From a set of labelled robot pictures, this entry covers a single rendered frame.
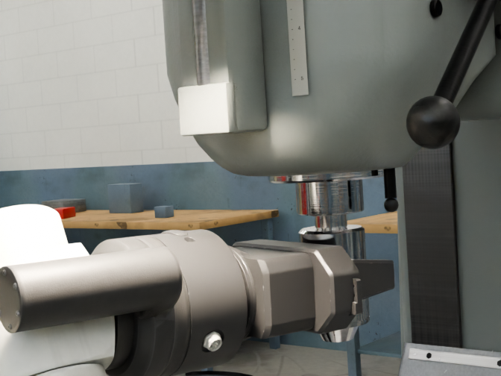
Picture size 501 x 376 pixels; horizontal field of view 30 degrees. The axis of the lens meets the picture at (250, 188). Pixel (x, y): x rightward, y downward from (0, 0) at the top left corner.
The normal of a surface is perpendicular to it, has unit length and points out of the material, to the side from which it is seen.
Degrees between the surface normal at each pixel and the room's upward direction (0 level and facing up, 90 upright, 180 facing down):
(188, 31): 90
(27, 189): 90
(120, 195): 90
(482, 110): 135
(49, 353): 63
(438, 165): 90
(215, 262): 53
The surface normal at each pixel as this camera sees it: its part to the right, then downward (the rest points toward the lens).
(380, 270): 0.60, 0.00
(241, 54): 0.78, -0.02
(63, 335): 0.51, -0.47
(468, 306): -0.63, 0.08
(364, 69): 0.21, 0.29
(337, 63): -0.18, 0.22
